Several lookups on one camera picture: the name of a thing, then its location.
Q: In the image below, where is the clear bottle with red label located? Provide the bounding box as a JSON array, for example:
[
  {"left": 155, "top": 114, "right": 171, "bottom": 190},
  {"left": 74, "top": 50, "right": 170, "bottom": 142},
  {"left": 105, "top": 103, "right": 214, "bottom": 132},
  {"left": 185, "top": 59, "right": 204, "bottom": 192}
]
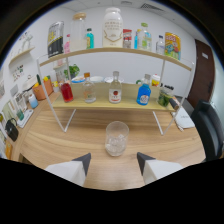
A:
[{"left": 108, "top": 70, "right": 123, "bottom": 105}]

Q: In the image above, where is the light-blue cup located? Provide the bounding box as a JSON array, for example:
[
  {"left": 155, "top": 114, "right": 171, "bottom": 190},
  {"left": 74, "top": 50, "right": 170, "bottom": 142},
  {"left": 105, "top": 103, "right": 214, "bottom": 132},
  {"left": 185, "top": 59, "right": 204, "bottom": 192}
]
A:
[{"left": 28, "top": 94, "right": 40, "bottom": 110}]

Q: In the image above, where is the clear glass tumbler with ice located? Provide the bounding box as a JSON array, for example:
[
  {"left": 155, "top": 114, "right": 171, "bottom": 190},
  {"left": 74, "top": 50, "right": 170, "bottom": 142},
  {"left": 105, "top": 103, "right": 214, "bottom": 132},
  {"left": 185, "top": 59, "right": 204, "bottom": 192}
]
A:
[{"left": 104, "top": 120, "right": 130, "bottom": 158}]

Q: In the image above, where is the white zip pouch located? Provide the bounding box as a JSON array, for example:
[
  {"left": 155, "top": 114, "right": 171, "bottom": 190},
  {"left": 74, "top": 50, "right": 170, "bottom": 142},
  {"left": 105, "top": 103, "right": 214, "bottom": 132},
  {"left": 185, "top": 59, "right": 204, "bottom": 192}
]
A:
[{"left": 171, "top": 105, "right": 196, "bottom": 131}]

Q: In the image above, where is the black chair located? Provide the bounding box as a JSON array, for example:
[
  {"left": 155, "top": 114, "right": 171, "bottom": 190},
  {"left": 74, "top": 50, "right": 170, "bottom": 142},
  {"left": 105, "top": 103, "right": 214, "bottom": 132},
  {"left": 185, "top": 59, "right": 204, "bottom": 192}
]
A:
[{"left": 190, "top": 99, "right": 224, "bottom": 163}]

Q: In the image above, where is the white tray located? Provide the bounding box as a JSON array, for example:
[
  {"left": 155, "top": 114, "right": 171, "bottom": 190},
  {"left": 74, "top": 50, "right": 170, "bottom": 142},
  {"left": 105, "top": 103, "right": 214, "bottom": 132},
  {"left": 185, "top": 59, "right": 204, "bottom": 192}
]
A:
[{"left": 16, "top": 108, "right": 35, "bottom": 129}]

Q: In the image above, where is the black handbag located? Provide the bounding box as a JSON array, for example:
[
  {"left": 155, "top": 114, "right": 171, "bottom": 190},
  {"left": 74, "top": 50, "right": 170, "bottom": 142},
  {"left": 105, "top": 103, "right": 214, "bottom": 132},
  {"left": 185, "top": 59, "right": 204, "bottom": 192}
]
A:
[{"left": 4, "top": 117, "right": 20, "bottom": 143}]

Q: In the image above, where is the blue liquid bottle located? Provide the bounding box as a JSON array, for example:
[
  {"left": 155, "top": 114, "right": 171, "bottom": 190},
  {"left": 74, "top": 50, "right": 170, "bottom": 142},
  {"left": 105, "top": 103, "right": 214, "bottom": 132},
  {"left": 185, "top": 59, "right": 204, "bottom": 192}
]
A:
[{"left": 136, "top": 73, "right": 152, "bottom": 107}]

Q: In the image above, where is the wooden two-tier shelf rack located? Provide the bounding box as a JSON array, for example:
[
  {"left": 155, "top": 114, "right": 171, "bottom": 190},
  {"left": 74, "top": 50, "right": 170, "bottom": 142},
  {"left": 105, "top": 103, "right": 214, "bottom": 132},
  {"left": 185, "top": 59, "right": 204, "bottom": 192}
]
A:
[{"left": 35, "top": 46, "right": 196, "bottom": 136}]

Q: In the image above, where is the red liquid bottle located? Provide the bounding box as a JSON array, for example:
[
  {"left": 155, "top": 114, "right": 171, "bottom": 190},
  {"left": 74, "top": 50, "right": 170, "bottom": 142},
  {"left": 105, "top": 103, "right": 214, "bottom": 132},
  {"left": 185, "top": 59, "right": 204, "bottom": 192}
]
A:
[{"left": 59, "top": 77, "right": 75, "bottom": 103}]

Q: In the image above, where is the clear bottle with orange cap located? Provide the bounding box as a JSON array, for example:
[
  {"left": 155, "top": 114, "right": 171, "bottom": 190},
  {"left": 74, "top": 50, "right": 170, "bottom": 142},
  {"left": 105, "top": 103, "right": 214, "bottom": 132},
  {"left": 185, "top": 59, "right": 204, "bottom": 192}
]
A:
[{"left": 82, "top": 72, "right": 97, "bottom": 104}]

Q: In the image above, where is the white bowl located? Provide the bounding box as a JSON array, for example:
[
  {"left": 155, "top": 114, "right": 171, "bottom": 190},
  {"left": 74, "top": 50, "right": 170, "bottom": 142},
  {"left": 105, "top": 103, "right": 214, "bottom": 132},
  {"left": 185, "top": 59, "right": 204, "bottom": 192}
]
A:
[
  {"left": 89, "top": 75, "right": 105, "bottom": 84},
  {"left": 104, "top": 76, "right": 125, "bottom": 84}
]

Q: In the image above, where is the white pot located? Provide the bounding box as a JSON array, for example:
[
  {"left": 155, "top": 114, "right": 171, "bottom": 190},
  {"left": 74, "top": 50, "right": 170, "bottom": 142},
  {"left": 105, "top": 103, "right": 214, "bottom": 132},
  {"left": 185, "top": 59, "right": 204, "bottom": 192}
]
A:
[{"left": 22, "top": 74, "right": 38, "bottom": 93}]

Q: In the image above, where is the green leafy plant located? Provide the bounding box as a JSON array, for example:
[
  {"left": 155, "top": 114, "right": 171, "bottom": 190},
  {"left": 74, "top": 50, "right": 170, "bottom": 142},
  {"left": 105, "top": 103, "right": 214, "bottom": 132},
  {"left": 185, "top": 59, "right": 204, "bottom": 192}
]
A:
[{"left": 63, "top": 63, "right": 81, "bottom": 80}]

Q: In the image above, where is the brown door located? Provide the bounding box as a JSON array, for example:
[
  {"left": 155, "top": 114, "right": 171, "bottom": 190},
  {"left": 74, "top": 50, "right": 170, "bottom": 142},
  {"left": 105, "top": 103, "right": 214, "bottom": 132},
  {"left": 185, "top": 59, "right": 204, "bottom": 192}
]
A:
[{"left": 186, "top": 39, "right": 215, "bottom": 109}]

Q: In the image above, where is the small clear bottle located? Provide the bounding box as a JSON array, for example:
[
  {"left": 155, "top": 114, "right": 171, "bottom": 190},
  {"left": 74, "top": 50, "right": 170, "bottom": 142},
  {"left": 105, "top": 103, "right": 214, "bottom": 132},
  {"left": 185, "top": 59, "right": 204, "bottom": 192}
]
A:
[{"left": 155, "top": 34, "right": 166, "bottom": 56}]

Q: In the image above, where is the yellow green snack packet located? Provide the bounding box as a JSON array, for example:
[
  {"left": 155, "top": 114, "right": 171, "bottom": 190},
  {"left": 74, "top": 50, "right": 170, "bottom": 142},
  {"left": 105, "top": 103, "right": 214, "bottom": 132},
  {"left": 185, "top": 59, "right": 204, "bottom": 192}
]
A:
[{"left": 164, "top": 31, "right": 182, "bottom": 61}]

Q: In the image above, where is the pink liquid bottle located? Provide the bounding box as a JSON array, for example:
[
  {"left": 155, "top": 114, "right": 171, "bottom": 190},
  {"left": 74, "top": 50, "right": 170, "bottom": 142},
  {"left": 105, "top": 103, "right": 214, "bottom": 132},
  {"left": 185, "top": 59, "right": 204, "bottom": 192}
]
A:
[{"left": 63, "top": 33, "right": 72, "bottom": 55}]

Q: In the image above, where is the small light-blue bottle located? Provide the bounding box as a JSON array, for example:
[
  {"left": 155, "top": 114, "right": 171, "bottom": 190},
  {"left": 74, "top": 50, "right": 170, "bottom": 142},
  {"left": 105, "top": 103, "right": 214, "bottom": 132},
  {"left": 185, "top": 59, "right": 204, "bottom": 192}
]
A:
[{"left": 133, "top": 29, "right": 140, "bottom": 50}]

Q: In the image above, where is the clear bottle with green cap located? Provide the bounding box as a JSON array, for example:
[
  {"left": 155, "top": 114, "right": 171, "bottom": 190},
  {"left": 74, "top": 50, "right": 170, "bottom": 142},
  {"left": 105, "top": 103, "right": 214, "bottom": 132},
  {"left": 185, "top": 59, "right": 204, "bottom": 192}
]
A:
[{"left": 137, "top": 22, "right": 153, "bottom": 52}]

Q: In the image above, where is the teal liquid bottle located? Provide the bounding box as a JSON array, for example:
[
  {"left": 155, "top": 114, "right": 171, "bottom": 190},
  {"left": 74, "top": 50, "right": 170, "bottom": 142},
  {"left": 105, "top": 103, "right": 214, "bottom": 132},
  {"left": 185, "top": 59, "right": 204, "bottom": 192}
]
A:
[{"left": 85, "top": 27, "right": 95, "bottom": 50}]

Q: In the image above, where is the black snack packet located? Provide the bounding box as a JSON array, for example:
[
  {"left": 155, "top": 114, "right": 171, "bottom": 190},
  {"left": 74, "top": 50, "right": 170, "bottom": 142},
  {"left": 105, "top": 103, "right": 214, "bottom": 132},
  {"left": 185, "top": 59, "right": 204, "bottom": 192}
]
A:
[{"left": 46, "top": 20, "right": 65, "bottom": 59}]

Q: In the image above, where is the small printed drink carton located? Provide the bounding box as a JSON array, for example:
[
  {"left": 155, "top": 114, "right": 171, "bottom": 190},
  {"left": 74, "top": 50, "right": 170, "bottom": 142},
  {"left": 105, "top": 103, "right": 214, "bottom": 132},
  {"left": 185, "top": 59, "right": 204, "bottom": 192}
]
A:
[{"left": 122, "top": 28, "right": 133, "bottom": 50}]

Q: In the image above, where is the white decorative ornament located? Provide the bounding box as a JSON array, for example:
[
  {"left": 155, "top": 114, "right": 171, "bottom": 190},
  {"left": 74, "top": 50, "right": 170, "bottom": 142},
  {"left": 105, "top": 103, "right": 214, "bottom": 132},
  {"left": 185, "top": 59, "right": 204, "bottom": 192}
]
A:
[{"left": 18, "top": 31, "right": 34, "bottom": 51}]

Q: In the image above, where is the glass jar with wooden lid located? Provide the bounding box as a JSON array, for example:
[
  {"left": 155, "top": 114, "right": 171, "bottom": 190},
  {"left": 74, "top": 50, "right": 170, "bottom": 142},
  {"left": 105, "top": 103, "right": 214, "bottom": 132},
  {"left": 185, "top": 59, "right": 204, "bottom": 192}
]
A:
[{"left": 69, "top": 11, "right": 88, "bottom": 52}]

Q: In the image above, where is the large white bottle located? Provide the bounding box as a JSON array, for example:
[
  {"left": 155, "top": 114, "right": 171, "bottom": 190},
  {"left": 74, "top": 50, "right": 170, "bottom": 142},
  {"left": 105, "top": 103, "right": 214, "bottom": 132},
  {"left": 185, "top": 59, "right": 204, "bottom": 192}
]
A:
[{"left": 101, "top": 6, "right": 124, "bottom": 49}]

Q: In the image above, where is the small wall picture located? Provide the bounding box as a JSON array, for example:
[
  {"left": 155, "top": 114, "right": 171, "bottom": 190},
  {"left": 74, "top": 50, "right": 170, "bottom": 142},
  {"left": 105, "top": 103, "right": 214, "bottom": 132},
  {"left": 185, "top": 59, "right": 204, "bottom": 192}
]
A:
[{"left": 12, "top": 64, "right": 25, "bottom": 83}]

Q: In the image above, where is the wooden wall shelf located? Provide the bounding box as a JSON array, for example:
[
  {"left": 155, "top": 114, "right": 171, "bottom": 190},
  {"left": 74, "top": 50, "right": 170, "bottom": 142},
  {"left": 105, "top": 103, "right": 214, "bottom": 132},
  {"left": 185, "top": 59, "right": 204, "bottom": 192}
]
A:
[{"left": 8, "top": 46, "right": 36, "bottom": 66}]

